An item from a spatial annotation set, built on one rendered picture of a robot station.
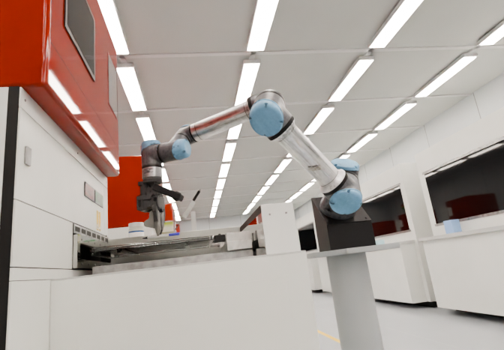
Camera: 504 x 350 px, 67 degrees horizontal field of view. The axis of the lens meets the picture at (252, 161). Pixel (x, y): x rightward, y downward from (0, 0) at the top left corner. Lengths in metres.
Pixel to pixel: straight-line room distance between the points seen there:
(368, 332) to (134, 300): 0.93
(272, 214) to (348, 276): 0.59
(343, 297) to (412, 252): 4.32
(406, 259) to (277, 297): 4.88
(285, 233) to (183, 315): 0.34
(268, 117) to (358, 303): 0.79
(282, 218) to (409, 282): 4.81
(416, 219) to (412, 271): 0.72
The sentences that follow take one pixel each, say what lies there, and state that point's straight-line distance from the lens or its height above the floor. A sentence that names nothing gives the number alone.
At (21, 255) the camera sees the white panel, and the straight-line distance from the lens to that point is 0.90.
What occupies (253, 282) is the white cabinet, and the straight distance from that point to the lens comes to 1.00.
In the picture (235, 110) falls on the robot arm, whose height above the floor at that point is 1.37.
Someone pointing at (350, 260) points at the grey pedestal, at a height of 0.77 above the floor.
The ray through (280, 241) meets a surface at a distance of 1.08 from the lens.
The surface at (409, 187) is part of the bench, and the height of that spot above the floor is 1.63.
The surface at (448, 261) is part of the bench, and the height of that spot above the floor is 0.60.
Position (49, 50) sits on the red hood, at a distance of 1.00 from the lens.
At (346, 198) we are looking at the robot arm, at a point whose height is 0.99.
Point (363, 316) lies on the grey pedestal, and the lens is 1.60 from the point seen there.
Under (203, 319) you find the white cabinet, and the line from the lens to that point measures 0.99.
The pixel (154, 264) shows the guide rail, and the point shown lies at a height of 0.84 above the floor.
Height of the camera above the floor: 0.79
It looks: 16 degrees up
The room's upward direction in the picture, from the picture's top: 7 degrees counter-clockwise
